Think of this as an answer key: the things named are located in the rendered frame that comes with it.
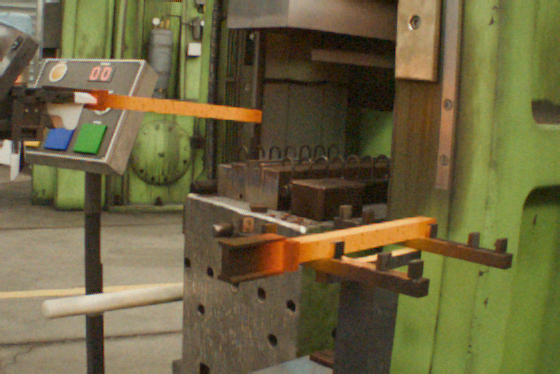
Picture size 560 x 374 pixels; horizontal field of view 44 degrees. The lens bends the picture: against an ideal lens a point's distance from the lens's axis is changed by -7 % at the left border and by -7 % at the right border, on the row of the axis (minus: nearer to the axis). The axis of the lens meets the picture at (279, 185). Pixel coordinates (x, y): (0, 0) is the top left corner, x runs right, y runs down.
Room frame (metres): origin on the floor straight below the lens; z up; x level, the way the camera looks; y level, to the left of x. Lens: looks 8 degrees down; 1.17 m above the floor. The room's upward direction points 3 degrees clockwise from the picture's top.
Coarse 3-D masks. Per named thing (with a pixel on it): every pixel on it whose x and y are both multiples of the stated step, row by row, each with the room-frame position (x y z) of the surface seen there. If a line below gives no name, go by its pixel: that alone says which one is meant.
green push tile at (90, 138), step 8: (88, 128) 1.73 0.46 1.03; (96, 128) 1.72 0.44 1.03; (104, 128) 1.71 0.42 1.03; (80, 136) 1.72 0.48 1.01; (88, 136) 1.71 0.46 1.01; (96, 136) 1.70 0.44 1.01; (80, 144) 1.71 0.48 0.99; (88, 144) 1.70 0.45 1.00; (96, 144) 1.69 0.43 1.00; (80, 152) 1.70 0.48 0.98; (88, 152) 1.69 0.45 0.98; (96, 152) 1.68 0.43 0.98
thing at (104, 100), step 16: (96, 96) 1.15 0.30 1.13; (112, 96) 1.16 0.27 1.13; (128, 96) 1.18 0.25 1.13; (160, 112) 1.22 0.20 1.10; (176, 112) 1.24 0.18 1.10; (192, 112) 1.27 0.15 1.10; (208, 112) 1.29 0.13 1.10; (224, 112) 1.31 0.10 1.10; (240, 112) 1.33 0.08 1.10; (256, 112) 1.35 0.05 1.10
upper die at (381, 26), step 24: (240, 0) 1.54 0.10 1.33; (264, 0) 1.48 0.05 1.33; (288, 0) 1.42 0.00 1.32; (312, 0) 1.46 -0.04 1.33; (336, 0) 1.50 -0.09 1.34; (360, 0) 1.55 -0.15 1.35; (384, 0) 1.60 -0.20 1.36; (240, 24) 1.54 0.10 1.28; (264, 24) 1.48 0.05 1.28; (288, 24) 1.42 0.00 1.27; (312, 24) 1.46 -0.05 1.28; (336, 24) 1.51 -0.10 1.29; (360, 24) 1.55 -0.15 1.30; (384, 24) 1.60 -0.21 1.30
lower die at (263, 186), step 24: (240, 168) 1.52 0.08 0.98; (264, 168) 1.46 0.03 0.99; (288, 168) 1.47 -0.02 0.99; (312, 168) 1.50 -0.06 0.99; (336, 168) 1.53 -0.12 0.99; (360, 168) 1.57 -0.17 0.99; (384, 168) 1.62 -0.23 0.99; (240, 192) 1.51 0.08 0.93; (264, 192) 1.45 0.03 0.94; (384, 192) 1.62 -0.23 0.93
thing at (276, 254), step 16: (384, 224) 1.01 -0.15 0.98; (400, 224) 1.01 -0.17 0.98; (416, 224) 1.03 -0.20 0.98; (224, 240) 0.80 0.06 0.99; (240, 240) 0.81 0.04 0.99; (256, 240) 0.81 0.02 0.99; (272, 240) 0.82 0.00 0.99; (288, 240) 0.84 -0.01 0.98; (304, 240) 0.88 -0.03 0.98; (320, 240) 0.88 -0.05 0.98; (352, 240) 0.92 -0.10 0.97; (368, 240) 0.95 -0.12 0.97; (384, 240) 0.97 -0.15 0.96; (400, 240) 1.00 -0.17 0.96; (224, 256) 0.79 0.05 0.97; (240, 256) 0.80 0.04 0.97; (256, 256) 0.81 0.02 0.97; (272, 256) 0.83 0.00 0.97; (288, 256) 0.83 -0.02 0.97; (304, 256) 0.86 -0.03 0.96; (320, 256) 0.88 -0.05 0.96; (224, 272) 0.79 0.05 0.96; (240, 272) 0.80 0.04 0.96; (256, 272) 0.81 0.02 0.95; (272, 272) 0.82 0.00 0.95
